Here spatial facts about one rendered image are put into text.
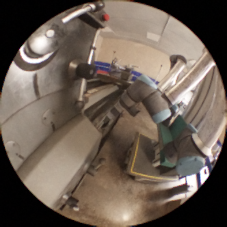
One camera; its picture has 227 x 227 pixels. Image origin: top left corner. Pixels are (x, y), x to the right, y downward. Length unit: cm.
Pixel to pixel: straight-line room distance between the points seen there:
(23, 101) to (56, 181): 24
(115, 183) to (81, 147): 89
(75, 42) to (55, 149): 31
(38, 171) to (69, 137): 18
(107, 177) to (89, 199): 41
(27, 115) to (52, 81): 10
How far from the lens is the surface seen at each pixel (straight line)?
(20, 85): 18
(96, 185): 107
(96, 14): 27
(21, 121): 21
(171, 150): 57
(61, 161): 28
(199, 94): 92
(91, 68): 20
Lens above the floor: 106
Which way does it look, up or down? 34 degrees down
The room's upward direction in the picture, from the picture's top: 19 degrees clockwise
